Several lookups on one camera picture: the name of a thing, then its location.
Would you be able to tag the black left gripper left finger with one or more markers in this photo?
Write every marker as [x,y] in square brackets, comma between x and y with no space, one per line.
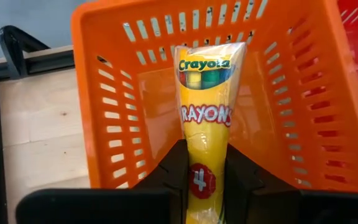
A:
[104,205]

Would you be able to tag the orange plastic basket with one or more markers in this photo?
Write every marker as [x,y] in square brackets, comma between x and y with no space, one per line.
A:
[154,102]

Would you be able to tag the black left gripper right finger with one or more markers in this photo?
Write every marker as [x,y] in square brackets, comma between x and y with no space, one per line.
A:
[275,202]

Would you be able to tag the yellow Crayola crayon pack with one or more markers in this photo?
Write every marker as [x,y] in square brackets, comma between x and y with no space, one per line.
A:
[207,130]

